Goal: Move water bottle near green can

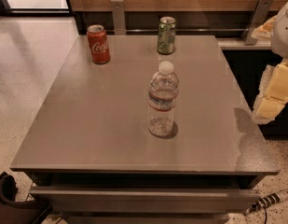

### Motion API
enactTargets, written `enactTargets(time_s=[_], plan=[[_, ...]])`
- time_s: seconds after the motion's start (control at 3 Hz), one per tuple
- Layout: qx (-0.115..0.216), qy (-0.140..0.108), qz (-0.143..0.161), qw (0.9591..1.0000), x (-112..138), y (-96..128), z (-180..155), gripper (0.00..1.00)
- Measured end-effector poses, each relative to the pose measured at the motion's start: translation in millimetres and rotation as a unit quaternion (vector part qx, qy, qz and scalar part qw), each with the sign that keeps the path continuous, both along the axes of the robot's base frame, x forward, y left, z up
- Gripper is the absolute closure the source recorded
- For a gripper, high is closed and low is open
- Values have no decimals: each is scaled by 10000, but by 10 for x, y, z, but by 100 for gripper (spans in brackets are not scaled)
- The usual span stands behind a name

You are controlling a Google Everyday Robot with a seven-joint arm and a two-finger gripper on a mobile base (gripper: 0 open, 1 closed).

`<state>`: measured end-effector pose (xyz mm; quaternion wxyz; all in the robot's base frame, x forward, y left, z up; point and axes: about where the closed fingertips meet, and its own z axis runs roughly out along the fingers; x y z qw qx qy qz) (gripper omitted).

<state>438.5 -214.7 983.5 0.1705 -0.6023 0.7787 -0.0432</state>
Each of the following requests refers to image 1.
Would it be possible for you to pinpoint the striped cable on floor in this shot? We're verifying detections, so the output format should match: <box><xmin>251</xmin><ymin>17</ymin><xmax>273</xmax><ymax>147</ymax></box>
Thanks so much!
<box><xmin>244</xmin><ymin>189</ymin><xmax>288</xmax><ymax>216</ymax></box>

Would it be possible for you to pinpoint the left metal bracket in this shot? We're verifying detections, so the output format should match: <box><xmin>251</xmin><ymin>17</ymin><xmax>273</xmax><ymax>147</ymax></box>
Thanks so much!
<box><xmin>111</xmin><ymin>0</ymin><xmax>127</xmax><ymax>35</ymax></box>

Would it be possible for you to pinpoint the right metal bracket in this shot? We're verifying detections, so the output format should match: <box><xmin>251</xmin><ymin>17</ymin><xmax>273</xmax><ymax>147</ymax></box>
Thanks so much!
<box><xmin>241</xmin><ymin>0</ymin><xmax>274</xmax><ymax>46</ymax></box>

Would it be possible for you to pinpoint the metal bracket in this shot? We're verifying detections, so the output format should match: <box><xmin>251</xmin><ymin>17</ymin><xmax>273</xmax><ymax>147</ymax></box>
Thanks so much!
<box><xmin>111</xmin><ymin>0</ymin><xmax>127</xmax><ymax>35</ymax></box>
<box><xmin>241</xmin><ymin>0</ymin><xmax>274</xmax><ymax>46</ymax></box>

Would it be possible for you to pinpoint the dark object bottom left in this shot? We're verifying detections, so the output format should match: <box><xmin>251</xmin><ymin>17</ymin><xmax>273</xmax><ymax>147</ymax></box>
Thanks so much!
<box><xmin>0</xmin><ymin>171</ymin><xmax>54</xmax><ymax>224</ymax></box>

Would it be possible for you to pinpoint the clear plastic water bottle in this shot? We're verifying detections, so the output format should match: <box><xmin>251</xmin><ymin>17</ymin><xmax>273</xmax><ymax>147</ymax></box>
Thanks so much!
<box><xmin>148</xmin><ymin>61</ymin><xmax>179</xmax><ymax>137</ymax></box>

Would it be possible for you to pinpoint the green soda can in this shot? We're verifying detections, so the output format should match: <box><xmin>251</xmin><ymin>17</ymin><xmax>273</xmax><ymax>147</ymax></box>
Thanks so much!
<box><xmin>158</xmin><ymin>17</ymin><xmax>176</xmax><ymax>55</ymax></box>

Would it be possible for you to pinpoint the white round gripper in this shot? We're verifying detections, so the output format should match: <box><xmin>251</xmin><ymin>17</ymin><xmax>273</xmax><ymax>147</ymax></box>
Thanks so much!
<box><xmin>251</xmin><ymin>1</ymin><xmax>288</xmax><ymax>124</ymax></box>

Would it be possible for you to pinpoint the red Coca-Cola can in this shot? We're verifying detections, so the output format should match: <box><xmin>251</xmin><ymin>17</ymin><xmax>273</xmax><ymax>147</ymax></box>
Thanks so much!
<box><xmin>87</xmin><ymin>24</ymin><xmax>110</xmax><ymax>64</ymax></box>

